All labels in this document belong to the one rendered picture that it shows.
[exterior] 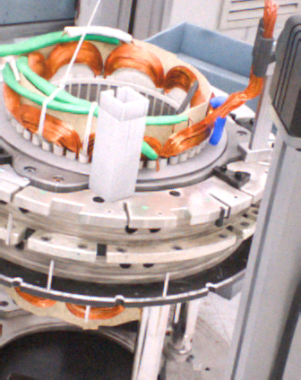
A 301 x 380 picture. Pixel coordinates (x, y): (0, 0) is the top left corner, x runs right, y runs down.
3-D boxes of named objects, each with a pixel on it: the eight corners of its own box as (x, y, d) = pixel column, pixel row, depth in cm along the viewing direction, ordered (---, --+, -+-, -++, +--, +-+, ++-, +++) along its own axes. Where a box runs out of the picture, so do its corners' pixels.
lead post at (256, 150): (269, 160, 102) (298, 39, 96) (245, 163, 101) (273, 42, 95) (258, 151, 103) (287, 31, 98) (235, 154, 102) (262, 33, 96)
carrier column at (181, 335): (176, 363, 122) (207, 195, 112) (162, 349, 123) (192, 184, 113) (193, 357, 123) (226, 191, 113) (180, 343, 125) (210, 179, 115)
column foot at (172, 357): (181, 375, 120) (182, 368, 120) (151, 337, 125) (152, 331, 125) (205, 370, 122) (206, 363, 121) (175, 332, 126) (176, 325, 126)
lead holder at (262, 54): (257, 79, 93) (266, 39, 92) (227, 59, 96) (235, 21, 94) (292, 72, 95) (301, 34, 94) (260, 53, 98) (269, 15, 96)
